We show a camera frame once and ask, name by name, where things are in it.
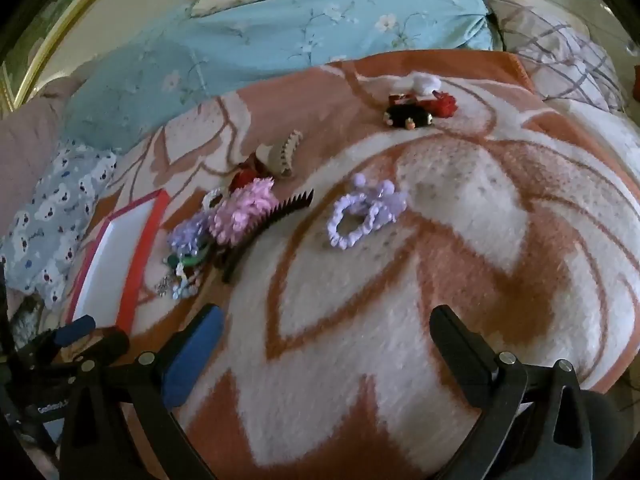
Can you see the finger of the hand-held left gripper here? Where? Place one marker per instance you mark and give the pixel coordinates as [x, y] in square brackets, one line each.
[107, 345]
[75, 331]

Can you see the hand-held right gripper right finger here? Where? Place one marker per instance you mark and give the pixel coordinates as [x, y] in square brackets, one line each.
[460, 350]

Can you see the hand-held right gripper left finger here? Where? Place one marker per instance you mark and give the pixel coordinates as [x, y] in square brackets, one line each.
[195, 355]

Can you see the white box with red rim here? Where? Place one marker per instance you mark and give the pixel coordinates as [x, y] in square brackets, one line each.
[120, 255]

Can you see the purple fluffy scrunchie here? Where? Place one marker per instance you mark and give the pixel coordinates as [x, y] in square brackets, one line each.
[187, 232]

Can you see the pink flower scrunchie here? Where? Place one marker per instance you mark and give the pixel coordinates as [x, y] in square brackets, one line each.
[240, 212]

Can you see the lavender pompom scrunchie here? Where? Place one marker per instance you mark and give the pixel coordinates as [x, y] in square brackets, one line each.
[380, 202]

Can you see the black comb hair clip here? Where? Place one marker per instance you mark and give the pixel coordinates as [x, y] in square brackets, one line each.
[287, 207]

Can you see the red velvet hair bow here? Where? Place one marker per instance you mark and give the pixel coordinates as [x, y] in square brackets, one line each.
[245, 177]

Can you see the beige claw hair clip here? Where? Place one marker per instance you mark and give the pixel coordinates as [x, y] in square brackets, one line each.
[285, 157]

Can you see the blue bear print pillow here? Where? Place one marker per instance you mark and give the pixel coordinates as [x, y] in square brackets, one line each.
[50, 210]

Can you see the orange and white blanket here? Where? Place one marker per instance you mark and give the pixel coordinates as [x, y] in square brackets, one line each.
[450, 210]

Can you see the mauve cloth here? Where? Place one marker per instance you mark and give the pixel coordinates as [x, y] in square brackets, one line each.
[25, 150]

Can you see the small red flower hairpin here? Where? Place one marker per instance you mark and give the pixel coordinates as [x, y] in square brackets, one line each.
[407, 115]

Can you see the white pompom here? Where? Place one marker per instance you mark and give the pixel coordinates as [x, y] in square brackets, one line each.
[425, 82]

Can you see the grey plaid cloth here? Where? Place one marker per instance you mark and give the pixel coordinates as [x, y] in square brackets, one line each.
[560, 60]

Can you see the light blue floral quilt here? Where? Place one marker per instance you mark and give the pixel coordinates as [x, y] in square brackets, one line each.
[300, 20]

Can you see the gold picture frame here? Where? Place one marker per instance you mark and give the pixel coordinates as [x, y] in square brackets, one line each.
[35, 15]

